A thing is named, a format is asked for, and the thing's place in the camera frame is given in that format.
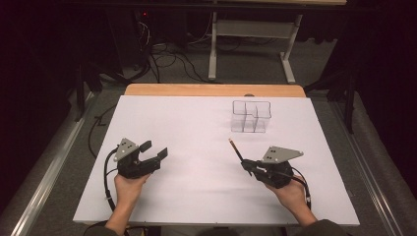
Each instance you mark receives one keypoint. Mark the black metal stand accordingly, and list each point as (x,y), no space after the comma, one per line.
(350,98)
(80,88)

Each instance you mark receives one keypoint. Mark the black pencil with orange end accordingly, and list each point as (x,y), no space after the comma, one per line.
(236,150)

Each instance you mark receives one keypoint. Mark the person's right hand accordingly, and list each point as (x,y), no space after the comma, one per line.
(291,195)

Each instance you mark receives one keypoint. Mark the dark computer tower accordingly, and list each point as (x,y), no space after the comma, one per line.
(129,39)

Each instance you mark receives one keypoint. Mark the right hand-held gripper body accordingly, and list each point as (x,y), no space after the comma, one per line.
(277,170)

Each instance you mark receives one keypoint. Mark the clear divided pen holder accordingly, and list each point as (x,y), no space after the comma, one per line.
(251,116)

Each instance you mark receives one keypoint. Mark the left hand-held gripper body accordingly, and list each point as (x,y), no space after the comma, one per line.
(131,165)

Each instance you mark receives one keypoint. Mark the white table frame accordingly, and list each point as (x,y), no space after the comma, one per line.
(250,28)

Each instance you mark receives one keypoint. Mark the white table cover board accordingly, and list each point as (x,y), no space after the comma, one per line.
(203,193)

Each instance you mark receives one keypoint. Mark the aluminium floor rail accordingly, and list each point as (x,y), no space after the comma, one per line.
(52,167)
(367,157)

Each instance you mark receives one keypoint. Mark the person's left hand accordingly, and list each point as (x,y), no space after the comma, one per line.
(129,193)

